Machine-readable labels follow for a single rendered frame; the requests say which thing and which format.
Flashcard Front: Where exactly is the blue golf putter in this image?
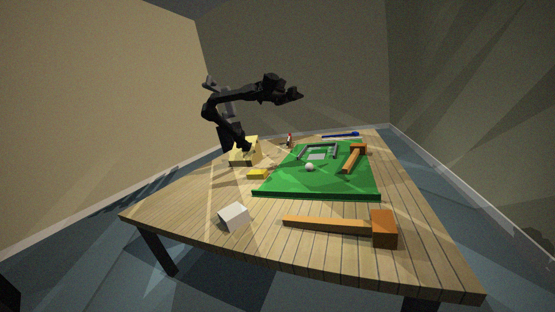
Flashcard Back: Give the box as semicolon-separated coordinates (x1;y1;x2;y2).
322;131;359;138

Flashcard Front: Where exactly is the green putting mat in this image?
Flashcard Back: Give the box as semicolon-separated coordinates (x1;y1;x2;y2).
252;139;381;203

